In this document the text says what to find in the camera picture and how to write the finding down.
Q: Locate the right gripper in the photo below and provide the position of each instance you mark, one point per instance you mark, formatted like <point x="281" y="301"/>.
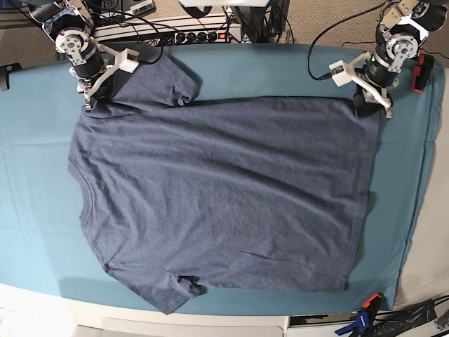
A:
<point x="92" y="71"/>

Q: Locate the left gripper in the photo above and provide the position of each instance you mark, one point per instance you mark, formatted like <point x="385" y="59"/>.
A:
<point x="376" y="73"/>

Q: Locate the blue-grey heathered T-shirt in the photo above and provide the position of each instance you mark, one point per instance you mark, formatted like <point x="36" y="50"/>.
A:
<point x="261" y="193"/>

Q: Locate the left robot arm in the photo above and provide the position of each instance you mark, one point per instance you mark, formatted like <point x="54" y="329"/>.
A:
<point x="402" y="30"/>

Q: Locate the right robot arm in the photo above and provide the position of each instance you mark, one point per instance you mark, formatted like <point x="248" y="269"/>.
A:
<point x="70" y="26"/>

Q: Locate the orange black clamp top right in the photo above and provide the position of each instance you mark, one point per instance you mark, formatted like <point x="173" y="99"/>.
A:
<point x="422" y="72"/>

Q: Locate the black clamp left edge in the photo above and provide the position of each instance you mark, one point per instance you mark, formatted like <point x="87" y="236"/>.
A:
<point x="5" y="71"/>

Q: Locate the white power strip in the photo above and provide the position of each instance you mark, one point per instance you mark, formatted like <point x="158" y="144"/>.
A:
<point x="224" y="35"/>

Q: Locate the teal table cloth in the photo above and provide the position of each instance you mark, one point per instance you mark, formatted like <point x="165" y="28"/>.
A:
<point x="43" y="248"/>

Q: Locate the black plastic bag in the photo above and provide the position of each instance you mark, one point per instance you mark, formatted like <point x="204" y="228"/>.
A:
<point x="406" y="319"/>

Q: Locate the orange blue clamp bottom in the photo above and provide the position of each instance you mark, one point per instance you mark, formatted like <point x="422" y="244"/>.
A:
<point x="363" y="320"/>

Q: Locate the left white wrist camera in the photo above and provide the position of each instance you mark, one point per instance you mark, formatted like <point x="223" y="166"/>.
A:
<point x="340" y="73"/>

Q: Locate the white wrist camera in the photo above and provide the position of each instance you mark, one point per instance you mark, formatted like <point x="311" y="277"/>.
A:
<point x="127" y="60"/>
<point x="340" y="73"/>

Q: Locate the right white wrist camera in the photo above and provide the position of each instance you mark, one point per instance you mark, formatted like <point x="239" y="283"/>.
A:
<point x="127" y="60"/>

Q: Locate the white overhead camera mount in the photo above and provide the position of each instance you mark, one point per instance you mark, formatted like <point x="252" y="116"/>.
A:
<point x="244" y="3"/>

